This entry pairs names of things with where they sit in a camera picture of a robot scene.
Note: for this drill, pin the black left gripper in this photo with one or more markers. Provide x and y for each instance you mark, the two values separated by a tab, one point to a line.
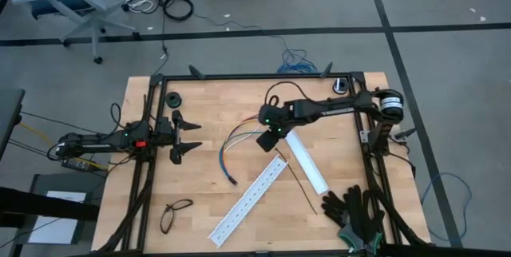
165	139

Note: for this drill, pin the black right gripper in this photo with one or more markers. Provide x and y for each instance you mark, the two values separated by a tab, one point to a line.
279	130

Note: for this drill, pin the white raceway cover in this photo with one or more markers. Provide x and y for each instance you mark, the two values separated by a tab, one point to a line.
307	163

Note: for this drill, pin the thin black rod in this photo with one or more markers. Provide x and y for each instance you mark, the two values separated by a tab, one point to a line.
296	181

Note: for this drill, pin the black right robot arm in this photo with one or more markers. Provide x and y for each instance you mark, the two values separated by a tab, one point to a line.
319	110

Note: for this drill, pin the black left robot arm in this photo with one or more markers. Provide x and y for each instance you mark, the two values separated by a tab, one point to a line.
100	142

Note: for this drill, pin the black tape roll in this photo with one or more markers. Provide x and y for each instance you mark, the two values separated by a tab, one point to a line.
173	100

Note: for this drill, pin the black eyeglasses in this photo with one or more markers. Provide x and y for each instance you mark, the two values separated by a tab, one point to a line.
181	204

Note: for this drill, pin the spool with white core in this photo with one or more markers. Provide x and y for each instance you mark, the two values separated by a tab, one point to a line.
340	85

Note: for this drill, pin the black electronics box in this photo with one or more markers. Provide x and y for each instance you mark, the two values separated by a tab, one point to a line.
80	164

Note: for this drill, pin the grey cabinet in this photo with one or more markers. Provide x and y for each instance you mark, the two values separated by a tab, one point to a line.
40	181

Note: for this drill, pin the white office chair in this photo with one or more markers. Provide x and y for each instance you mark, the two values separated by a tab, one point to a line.
93	9

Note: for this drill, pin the white paper sheet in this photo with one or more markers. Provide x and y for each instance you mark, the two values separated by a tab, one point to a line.
56	231

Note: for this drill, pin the black table beam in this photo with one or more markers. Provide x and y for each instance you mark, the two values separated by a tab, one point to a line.
24	201

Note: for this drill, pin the dark grey desk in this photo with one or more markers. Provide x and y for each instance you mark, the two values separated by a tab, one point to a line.
10	117

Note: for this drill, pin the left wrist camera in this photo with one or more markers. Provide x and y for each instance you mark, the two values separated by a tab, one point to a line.
164	124

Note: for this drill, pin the black aluminium table frame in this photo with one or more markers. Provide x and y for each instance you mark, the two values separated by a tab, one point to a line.
255	76

